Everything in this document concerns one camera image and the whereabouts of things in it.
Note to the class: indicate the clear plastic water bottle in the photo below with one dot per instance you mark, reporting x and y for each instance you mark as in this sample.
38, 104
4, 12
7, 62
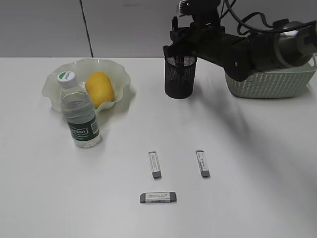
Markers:
78, 111

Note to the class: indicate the black marker pen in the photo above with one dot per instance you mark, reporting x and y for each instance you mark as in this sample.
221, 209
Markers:
175, 24

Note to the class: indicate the pale green wavy glass plate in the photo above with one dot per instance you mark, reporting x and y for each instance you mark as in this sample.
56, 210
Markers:
83, 68

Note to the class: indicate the grey white eraser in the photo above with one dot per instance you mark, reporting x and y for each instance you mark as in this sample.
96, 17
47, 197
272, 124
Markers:
158, 197
155, 166
203, 165

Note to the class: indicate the grey white eraser bottom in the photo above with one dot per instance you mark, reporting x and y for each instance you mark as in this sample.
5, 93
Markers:
158, 197

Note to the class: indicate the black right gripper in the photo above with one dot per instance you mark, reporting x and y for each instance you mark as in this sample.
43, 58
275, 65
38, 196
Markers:
212, 44

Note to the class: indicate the black mesh pen holder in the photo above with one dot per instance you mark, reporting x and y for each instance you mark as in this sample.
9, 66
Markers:
179, 75

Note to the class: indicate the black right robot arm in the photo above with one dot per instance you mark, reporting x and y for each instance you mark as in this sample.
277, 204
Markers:
293, 46

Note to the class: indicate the pale green plastic basket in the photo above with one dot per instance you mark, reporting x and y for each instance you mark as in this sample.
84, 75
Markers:
286, 83

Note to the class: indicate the yellow mango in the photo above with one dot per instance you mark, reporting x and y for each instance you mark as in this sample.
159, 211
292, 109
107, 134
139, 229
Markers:
99, 88

